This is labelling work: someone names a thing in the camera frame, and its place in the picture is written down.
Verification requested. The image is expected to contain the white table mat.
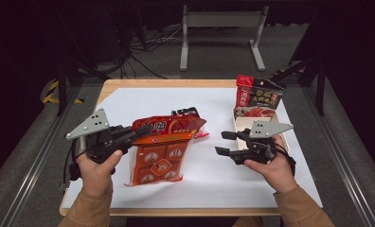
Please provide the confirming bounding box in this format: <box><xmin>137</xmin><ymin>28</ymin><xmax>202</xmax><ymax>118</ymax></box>
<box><xmin>62</xmin><ymin>87</ymin><xmax>323</xmax><ymax>210</ymax></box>

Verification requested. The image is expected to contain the hand-held gripper cable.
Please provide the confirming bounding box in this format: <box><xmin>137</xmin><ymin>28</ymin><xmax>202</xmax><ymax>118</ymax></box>
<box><xmin>62</xmin><ymin>147</ymin><xmax>83</xmax><ymax>183</ymax></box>
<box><xmin>275</xmin><ymin>146</ymin><xmax>297</xmax><ymax>176</ymax></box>

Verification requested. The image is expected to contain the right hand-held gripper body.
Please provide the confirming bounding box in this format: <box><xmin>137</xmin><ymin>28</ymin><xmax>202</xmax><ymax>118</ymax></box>
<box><xmin>229</xmin><ymin>120</ymin><xmax>295</xmax><ymax>166</ymax></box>

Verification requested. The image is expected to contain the black and yellow tape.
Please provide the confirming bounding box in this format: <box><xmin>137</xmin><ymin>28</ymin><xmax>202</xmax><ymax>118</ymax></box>
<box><xmin>43</xmin><ymin>79</ymin><xmax>84</xmax><ymax>105</ymax></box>

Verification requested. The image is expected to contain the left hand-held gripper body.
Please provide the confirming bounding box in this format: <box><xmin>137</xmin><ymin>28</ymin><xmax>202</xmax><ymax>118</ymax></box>
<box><xmin>65</xmin><ymin>108</ymin><xmax>133</xmax><ymax>165</ymax></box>

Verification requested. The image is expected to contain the small red sauce packet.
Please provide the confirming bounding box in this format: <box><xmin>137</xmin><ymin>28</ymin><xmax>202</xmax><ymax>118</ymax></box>
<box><xmin>170</xmin><ymin>106</ymin><xmax>210</xmax><ymax>140</ymax></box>

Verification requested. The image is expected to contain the white plastic container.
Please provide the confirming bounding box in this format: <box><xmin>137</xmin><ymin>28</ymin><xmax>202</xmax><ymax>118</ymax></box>
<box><xmin>232</xmin><ymin>107</ymin><xmax>291</xmax><ymax>153</ymax></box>

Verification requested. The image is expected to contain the grey metal stand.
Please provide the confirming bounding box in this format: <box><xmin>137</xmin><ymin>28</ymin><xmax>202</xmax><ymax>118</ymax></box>
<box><xmin>179</xmin><ymin>4</ymin><xmax>270</xmax><ymax>72</ymax></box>

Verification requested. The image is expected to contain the black metal stand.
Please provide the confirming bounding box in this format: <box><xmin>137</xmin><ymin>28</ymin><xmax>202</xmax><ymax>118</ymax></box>
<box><xmin>270</xmin><ymin>56</ymin><xmax>328</xmax><ymax>116</ymax></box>
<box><xmin>54</xmin><ymin>46</ymin><xmax>112</xmax><ymax>116</ymax></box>

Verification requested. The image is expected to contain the aluminium floor rail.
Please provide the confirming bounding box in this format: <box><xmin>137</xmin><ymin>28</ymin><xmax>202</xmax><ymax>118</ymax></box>
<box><xmin>0</xmin><ymin>84</ymin><xmax>82</xmax><ymax>227</ymax></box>
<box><xmin>302</xmin><ymin>84</ymin><xmax>375</xmax><ymax>227</ymax></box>

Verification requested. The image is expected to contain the red and black food packet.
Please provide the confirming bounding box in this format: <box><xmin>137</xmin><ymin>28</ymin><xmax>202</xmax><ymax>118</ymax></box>
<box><xmin>233</xmin><ymin>74</ymin><xmax>288</xmax><ymax>120</ymax></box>

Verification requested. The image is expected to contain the large orange food packet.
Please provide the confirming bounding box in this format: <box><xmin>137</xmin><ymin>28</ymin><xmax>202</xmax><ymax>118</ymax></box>
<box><xmin>124</xmin><ymin>114</ymin><xmax>207</xmax><ymax>187</ymax></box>

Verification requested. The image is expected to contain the person's right hand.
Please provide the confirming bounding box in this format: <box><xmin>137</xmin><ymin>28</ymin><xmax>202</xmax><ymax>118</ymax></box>
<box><xmin>243</xmin><ymin>135</ymin><xmax>298</xmax><ymax>194</ymax></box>

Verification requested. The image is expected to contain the wooden table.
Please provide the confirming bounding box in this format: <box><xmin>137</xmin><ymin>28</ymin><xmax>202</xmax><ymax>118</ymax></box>
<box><xmin>59</xmin><ymin>79</ymin><xmax>323</xmax><ymax>218</ymax></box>

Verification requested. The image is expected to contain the bundle of floor cables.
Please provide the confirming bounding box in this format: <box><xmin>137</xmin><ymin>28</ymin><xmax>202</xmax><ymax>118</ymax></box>
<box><xmin>106</xmin><ymin>25</ymin><xmax>184</xmax><ymax>79</ymax></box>

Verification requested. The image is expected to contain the person's left hand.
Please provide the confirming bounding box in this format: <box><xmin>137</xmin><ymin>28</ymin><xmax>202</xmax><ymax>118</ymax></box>
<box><xmin>76</xmin><ymin>149</ymin><xmax>124</xmax><ymax>198</ymax></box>

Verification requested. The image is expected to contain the left hand-held gripper cable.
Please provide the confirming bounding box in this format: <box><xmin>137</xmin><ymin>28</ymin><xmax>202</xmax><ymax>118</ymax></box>
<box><xmin>62</xmin><ymin>147</ymin><xmax>83</xmax><ymax>183</ymax></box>

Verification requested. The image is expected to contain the right hand-held gripper cable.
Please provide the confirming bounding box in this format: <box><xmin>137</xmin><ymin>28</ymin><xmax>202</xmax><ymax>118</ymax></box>
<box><xmin>275</xmin><ymin>146</ymin><xmax>297</xmax><ymax>176</ymax></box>

